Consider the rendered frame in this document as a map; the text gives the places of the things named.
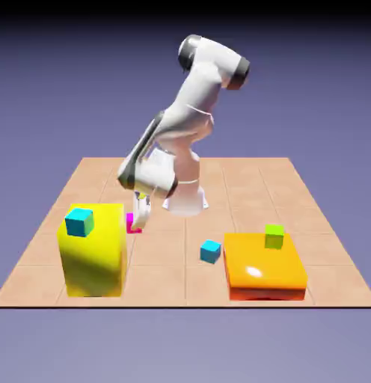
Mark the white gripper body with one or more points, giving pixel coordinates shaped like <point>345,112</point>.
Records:
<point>141,213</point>

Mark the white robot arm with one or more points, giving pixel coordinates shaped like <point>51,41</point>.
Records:
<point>191,119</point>

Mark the small magenta cube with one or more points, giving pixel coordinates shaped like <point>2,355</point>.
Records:
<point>129,223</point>

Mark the small cyan cube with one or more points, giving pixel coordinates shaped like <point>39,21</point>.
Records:
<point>77,223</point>
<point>210,251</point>

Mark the small green cube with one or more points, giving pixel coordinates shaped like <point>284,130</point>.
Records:
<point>274,236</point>

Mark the large yellow box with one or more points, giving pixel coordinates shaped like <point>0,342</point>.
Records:
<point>92,257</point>

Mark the large orange box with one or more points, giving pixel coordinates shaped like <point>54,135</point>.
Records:
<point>263,266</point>

